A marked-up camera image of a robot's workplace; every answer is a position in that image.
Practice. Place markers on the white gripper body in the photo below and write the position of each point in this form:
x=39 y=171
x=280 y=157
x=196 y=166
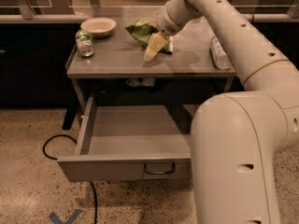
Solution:
x=167 y=22

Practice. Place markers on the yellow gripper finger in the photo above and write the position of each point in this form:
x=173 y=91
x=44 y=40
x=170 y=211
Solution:
x=156 y=43

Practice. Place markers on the green jalapeno chip bag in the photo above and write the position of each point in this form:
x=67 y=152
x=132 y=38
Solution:
x=142 y=32

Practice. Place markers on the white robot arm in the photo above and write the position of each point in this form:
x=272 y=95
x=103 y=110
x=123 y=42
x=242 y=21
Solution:
x=236 y=134

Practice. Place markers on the grey open drawer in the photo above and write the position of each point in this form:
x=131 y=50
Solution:
x=115 y=142

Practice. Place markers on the grey metal table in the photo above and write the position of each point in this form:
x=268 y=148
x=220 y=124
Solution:
x=117 y=74

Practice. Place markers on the beige ceramic bowl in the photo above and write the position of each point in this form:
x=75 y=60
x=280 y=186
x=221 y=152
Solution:
x=99 y=27

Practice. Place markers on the clear plastic water bottle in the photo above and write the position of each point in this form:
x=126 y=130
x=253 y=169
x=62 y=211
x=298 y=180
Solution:
x=219 y=56

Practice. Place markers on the green soda can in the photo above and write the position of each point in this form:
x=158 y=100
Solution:
x=84 y=42

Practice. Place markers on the metal drawer handle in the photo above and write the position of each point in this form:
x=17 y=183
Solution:
x=159 y=169

